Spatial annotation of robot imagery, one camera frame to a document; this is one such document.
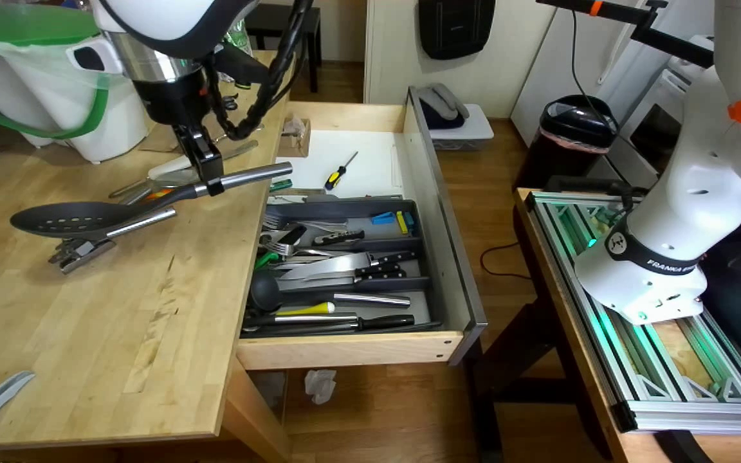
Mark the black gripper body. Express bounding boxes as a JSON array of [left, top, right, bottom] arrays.
[[136, 73, 216, 136]]

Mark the black spatula silver handle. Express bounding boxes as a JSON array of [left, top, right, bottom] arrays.
[[8, 161, 295, 241]]

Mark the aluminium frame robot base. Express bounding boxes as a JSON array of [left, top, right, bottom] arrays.
[[526, 188, 741, 434]]

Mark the wooden drawer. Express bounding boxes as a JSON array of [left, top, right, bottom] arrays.
[[233, 84, 490, 374]]

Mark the small wooden box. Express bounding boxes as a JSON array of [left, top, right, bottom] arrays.
[[278, 114, 313, 159]]

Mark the yellow black screwdriver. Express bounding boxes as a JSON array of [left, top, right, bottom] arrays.
[[320, 150, 360, 192]]

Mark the white green mesh laundry bag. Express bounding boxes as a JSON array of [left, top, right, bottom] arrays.
[[0, 6, 148, 168]]

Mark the silver can opener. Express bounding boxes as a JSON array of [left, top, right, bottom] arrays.
[[45, 204, 180, 278]]

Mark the black stool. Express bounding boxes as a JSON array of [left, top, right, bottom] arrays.
[[241, 0, 324, 96]]

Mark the wooden kitchen table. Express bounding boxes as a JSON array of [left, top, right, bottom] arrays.
[[0, 49, 300, 463]]

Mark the crumpled white paper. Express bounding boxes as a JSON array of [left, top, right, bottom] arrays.
[[300, 367, 340, 406]]

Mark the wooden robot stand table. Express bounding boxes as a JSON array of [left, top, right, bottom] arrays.
[[512, 186, 741, 463]]

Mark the black trash can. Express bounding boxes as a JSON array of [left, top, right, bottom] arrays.
[[513, 92, 621, 192]]

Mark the white stove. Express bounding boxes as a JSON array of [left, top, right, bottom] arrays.
[[596, 28, 732, 188]]

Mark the black tripod bar orange band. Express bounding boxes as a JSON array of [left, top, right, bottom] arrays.
[[534, 0, 732, 73]]

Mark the white handled utensil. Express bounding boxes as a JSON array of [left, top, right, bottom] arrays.
[[107, 152, 197, 201]]

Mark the orange handled tool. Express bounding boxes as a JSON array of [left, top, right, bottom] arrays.
[[138, 188, 178, 205]]

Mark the yellow handled tool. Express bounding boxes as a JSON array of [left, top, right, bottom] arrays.
[[270, 302, 340, 321]]

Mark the black riveted handle kitchen knife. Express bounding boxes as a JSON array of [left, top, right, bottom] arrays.
[[278, 249, 420, 285]]

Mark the long black handled knife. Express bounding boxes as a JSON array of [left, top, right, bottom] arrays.
[[243, 312, 417, 336]]

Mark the orange floor cable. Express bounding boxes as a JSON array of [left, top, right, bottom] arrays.
[[477, 240, 531, 282]]

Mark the black bag on wall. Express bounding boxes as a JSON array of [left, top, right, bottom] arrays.
[[417, 0, 498, 61]]

